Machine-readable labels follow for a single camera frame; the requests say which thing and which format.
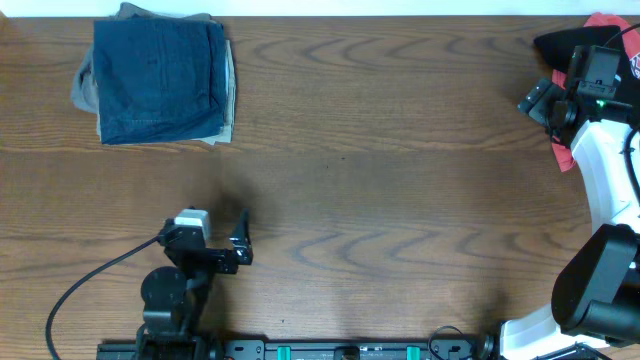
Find khaki folded shorts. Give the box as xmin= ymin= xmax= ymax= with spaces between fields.
xmin=94 ymin=39 xmax=236 ymax=145

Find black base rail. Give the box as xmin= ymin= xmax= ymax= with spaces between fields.
xmin=96 ymin=336 xmax=498 ymax=360

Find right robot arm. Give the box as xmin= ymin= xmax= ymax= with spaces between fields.
xmin=475 ymin=77 xmax=639 ymax=359

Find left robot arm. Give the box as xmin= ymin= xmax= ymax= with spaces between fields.
xmin=134 ymin=208 xmax=253 ymax=359

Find black garment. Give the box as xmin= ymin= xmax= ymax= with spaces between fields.
xmin=534 ymin=25 xmax=639 ymax=112

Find red garment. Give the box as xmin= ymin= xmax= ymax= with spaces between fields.
xmin=549 ymin=12 xmax=640 ymax=173

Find navy blue shorts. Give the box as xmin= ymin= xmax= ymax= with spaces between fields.
xmin=93 ymin=17 xmax=227 ymax=145

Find grey folded garment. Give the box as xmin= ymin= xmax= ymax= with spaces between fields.
xmin=70 ymin=2 xmax=236 ymax=114

